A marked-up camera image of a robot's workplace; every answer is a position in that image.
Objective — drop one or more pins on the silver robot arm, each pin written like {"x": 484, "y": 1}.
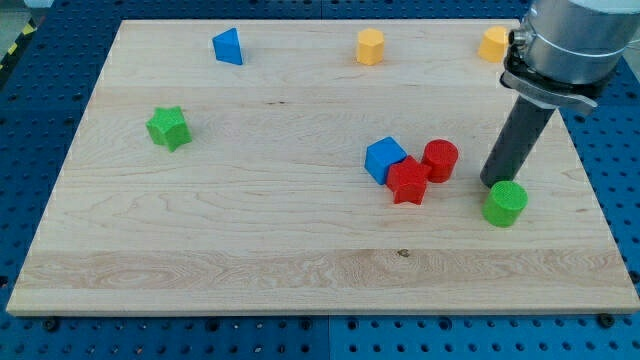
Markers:
{"x": 564, "y": 52}

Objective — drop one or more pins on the blue cube block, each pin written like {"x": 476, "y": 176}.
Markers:
{"x": 380, "y": 156}

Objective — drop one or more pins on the red star block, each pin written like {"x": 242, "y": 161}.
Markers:
{"x": 408, "y": 181}

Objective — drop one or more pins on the light wooden board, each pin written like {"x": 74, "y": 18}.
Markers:
{"x": 269, "y": 209}

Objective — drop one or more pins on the red cylinder block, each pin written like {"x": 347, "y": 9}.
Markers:
{"x": 441, "y": 156}

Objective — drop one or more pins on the yellow hexagon block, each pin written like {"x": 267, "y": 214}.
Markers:
{"x": 370, "y": 46}

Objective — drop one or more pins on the blue triangle block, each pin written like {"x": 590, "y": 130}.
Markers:
{"x": 227, "y": 47}

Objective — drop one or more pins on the green star block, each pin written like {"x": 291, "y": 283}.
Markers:
{"x": 167, "y": 127}

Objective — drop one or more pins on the green cylinder block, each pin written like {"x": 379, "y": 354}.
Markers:
{"x": 504, "y": 203}

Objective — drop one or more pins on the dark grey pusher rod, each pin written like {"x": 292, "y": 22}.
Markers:
{"x": 523, "y": 126}

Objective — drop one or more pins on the yellow cylinder block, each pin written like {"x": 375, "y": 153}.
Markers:
{"x": 494, "y": 44}

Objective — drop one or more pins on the black bolt left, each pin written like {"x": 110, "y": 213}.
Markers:
{"x": 50, "y": 324}

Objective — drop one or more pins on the black bolt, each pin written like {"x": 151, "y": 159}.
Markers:
{"x": 50, "y": 324}
{"x": 606, "y": 320}

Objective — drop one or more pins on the black bolt right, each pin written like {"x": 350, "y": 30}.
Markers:
{"x": 606, "y": 320}

